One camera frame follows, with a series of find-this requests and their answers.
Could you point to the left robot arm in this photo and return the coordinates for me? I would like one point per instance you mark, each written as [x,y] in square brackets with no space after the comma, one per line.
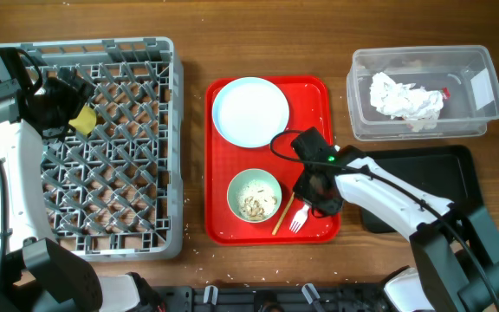
[36,273]

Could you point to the black plastic bin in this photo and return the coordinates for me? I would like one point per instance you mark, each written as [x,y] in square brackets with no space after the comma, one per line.
[443,171]

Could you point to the light blue plate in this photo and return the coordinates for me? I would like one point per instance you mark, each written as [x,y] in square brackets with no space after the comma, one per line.
[248,112]

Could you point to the yellow plastic cup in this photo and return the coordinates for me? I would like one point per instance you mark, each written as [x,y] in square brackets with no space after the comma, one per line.
[85,121]

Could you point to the grey dishwasher rack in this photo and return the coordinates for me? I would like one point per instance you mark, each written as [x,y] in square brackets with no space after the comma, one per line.
[115,195]

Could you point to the red plastic tray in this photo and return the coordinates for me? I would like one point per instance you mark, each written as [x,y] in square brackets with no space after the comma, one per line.
[309,107]

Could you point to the green bowl with food scraps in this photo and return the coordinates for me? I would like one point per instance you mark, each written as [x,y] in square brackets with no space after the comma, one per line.
[254,196]

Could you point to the white plastic fork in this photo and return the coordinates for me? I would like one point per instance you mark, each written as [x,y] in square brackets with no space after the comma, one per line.
[299,219]

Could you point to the wooden chopstick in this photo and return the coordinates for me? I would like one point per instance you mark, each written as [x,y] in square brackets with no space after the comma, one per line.
[283,215]

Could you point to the white napkin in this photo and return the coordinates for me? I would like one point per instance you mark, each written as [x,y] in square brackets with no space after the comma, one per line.
[404,101]

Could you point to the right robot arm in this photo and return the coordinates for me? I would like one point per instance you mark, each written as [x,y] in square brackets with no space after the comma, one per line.
[455,246]

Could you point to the clear plastic bin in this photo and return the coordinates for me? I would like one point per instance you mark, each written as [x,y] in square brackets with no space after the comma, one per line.
[467,71]

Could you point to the red snack wrapper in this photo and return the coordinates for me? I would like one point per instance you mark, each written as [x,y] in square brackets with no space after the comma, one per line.
[445,93]

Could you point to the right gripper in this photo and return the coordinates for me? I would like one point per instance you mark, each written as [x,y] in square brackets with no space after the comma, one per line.
[300,189]

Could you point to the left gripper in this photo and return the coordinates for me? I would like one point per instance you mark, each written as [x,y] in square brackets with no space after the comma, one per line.
[75,99]

